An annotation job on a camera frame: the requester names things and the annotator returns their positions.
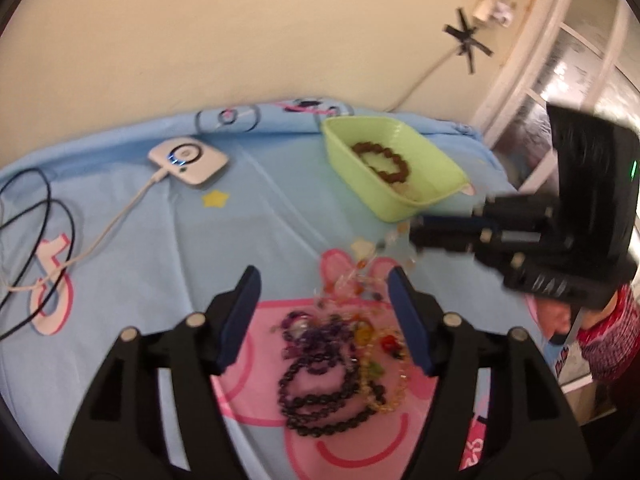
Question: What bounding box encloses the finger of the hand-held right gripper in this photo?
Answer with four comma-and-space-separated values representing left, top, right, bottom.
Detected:
410, 226, 574, 274
419, 195, 559, 234

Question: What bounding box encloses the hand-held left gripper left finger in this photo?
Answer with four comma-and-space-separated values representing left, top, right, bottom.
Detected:
59, 265, 263, 480

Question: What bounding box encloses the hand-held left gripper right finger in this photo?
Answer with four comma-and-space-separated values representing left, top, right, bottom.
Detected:
387, 266, 588, 480

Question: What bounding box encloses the clear crystal bead bracelet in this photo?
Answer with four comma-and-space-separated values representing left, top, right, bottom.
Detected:
311, 232, 420, 311

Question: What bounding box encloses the green plastic tray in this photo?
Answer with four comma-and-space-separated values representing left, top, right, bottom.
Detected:
321, 116, 471, 223

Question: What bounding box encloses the dark purple bead bracelet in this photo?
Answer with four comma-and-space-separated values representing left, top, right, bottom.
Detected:
277, 359, 388, 438

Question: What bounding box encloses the person's right forearm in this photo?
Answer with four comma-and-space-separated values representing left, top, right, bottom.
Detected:
575, 284, 640, 385

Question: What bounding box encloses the blue cartoon printed blanket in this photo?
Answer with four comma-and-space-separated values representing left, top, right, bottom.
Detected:
0, 97, 568, 480

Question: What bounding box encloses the white square device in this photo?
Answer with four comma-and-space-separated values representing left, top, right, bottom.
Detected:
147, 137, 231, 189

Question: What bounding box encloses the white power adapter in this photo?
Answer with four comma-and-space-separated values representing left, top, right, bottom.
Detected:
472, 0, 517, 24

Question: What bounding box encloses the multicolour bead bracelet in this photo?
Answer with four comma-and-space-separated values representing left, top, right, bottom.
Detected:
350, 312, 407, 358

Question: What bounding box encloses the brown bead bracelet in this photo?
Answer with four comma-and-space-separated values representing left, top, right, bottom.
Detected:
350, 142, 412, 184

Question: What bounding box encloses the purple chip stone bracelet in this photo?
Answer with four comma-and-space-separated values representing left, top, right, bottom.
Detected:
281, 310, 361, 362

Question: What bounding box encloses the yellow bead bracelet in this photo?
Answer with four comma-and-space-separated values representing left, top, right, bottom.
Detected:
359, 327, 412, 414

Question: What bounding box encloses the white wall cable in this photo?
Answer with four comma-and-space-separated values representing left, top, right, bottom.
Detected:
384, 46, 462, 112

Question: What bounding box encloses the white window frame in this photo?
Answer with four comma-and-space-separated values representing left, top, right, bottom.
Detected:
469, 0, 640, 201

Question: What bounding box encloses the white charging cable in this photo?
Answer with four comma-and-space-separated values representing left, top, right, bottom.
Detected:
5, 167, 168, 295

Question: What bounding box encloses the black cable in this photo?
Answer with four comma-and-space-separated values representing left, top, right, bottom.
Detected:
0, 167, 79, 341

